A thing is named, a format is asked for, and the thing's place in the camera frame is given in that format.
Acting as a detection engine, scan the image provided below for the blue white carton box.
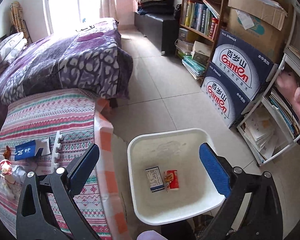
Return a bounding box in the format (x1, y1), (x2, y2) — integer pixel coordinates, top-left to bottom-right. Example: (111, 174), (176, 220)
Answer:
(14, 138), (51, 161)

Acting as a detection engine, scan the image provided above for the folded clothes pile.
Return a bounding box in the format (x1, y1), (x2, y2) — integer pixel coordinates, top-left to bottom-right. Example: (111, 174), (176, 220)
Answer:
(135, 0), (174, 15)

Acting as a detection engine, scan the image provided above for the white plastic trash bin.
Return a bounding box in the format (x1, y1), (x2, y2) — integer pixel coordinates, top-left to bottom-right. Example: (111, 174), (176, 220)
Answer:
(127, 128), (225, 225)

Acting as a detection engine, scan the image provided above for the small blue white box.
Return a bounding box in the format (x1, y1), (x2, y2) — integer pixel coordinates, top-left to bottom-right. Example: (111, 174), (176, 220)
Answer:
(146, 166), (165, 192)

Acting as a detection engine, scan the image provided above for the blue ganten box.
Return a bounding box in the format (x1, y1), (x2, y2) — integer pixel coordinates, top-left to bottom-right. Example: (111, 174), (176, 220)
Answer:
(202, 63), (255, 128)
(212, 30), (279, 101)

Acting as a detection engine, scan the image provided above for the brown dried peel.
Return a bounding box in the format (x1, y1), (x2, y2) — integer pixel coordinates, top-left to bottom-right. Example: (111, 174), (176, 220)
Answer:
(3, 146), (12, 160)

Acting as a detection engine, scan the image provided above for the person hand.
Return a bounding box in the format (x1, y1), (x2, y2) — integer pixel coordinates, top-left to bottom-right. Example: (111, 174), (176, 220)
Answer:
(275, 71), (300, 119)

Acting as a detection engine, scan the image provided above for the black bench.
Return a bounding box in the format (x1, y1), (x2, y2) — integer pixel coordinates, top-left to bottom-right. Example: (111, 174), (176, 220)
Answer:
(134, 12), (179, 56)

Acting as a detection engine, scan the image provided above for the upper blue Ganten box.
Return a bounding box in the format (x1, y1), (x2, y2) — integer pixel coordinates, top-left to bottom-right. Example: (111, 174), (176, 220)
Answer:
(212, 30), (279, 101)

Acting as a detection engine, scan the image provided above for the folded white quilt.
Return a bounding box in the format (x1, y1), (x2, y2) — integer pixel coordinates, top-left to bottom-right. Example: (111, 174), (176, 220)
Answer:
(0, 32), (27, 65)

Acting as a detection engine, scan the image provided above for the pink curtain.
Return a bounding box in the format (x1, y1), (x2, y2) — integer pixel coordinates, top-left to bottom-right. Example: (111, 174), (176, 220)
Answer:
(100, 0), (134, 30)

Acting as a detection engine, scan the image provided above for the lower blue Ganten box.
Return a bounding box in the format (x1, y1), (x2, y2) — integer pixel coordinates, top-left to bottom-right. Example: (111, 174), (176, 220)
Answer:
(202, 63), (255, 128)

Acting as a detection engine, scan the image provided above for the red snack cup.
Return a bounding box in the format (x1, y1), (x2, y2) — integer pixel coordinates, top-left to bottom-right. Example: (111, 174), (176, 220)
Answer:
(164, 170), (179, 191)

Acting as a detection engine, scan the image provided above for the white metal rack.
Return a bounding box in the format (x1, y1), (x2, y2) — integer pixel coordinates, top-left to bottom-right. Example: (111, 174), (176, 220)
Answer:
(237, 4), (300, 167)

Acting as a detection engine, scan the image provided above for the red white paper box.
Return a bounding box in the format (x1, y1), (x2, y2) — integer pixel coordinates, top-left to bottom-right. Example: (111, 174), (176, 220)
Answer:
(0, 159), (13, 176)

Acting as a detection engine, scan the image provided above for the wooden bookshelf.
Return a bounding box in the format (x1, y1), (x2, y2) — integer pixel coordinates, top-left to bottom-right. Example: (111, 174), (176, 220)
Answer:
(175, 0), (228, 81)

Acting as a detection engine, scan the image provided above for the brown cardboard box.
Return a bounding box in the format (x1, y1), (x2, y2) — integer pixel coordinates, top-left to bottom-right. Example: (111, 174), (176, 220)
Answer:
(226, 0), (293, 63)

